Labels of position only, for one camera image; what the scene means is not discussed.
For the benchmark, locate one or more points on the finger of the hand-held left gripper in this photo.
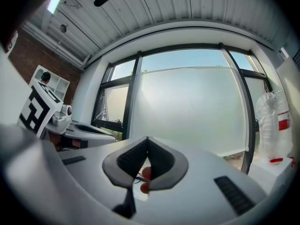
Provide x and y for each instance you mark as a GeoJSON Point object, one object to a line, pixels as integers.
{"type": "Point", "coordinates": [89, 127]}
{"type": "Point", "coordinates": [93, 139]}

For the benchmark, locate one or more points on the white storage box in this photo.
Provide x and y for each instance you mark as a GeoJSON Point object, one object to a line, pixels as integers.
{"type": "Point", "coordinates": [274, 174]}

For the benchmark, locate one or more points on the round ceiling lamp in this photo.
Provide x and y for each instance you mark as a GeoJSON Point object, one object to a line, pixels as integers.
{"type": "Point", "coordinates": [63, 28]}

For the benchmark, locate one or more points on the person's right hand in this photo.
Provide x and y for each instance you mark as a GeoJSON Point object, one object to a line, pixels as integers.
{"type": "Point", "coordinates": [145, 173]}

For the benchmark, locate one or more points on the black window frame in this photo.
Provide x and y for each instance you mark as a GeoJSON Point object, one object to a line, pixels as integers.
{"type": "Point", "coordinates": [134, 90]}

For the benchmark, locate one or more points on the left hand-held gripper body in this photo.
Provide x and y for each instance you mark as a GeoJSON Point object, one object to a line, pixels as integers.
{"type": "Point", "coordinates": [37, 107]}

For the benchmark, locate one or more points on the frosted window film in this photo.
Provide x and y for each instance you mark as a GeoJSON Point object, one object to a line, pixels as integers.
{"type": "Point", "coordinates": [187, 107]}

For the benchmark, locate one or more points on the white cubby shelf unit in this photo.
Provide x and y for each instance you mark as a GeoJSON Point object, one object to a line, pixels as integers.
{"type": "Point", "coordinates": [61, 85]}

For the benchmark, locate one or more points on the clear plastic bag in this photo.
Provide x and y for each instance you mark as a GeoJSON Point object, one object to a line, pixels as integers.
{"type": "Point", "coordinates": [274, 130]}

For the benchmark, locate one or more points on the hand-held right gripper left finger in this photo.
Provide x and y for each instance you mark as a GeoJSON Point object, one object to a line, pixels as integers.
{"type": "Point", "coordinates": [77, 184]}

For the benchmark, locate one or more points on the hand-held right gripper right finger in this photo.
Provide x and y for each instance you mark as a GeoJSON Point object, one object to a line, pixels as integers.
{"type": "Point", "coordinates": [187, 203]}

